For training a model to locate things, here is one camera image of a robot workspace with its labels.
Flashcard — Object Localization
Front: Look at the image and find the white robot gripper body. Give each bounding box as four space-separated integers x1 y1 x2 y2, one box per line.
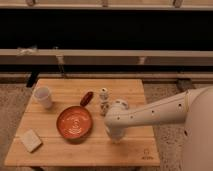
106 127 125 143

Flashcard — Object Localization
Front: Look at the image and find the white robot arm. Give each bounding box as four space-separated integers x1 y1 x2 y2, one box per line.
104 86 213 171

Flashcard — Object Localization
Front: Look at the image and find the orange frying pan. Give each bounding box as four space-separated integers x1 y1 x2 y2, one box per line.
56 91 94 141

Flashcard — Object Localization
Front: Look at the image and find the light wooden table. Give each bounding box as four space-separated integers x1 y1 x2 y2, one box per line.
5 79 160 167

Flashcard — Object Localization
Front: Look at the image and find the white plastic cup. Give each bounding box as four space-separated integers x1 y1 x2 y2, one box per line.
33 87 53 109

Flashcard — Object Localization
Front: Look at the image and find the white sponge block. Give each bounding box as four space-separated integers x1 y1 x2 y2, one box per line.
20 130 42 153

